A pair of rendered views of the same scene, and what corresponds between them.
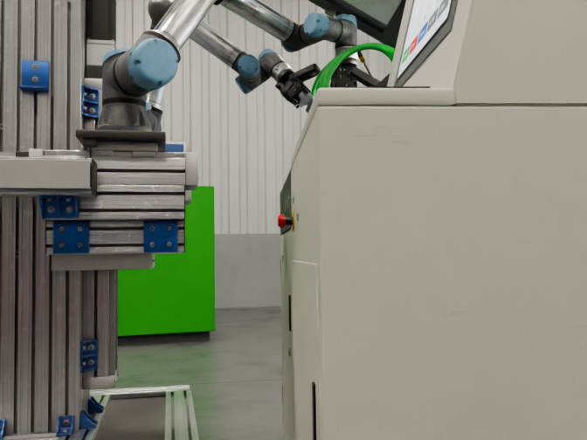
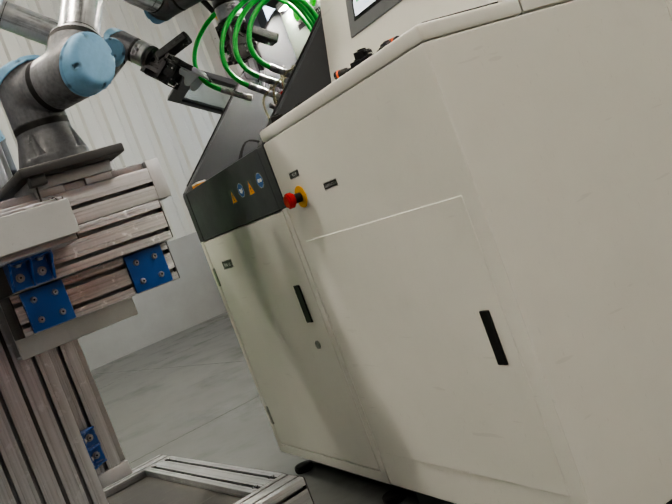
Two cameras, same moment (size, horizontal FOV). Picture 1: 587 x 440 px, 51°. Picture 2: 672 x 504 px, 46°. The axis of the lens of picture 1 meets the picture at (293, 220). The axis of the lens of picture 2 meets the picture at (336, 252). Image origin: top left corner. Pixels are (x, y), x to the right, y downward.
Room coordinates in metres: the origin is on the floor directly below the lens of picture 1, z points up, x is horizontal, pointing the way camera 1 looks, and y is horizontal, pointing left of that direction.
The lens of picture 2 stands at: (-0.09, 0.68, 0.76)
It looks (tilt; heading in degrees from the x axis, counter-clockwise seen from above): 3 degrees down; 337
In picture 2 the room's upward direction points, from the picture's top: 21 degrees counter-clockwise
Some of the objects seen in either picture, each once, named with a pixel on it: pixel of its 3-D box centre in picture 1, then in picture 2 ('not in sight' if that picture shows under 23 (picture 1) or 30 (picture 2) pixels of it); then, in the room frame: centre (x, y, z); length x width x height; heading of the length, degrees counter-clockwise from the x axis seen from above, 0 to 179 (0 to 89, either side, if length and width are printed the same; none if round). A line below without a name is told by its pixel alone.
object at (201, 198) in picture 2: (291, 206); (233, 198); (2.01, 0.01, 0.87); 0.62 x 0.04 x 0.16; 4
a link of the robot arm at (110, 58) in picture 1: (125, 78); (31, 93); (1.67, 0.45, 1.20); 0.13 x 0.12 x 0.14; 39
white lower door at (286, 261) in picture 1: (287, 338); (282, 342); (2.01, 0.02, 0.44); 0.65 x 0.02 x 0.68; 4
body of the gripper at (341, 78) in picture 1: (344, 80); (237, 41); (2.02, -0.18, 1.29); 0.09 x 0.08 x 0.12; 94
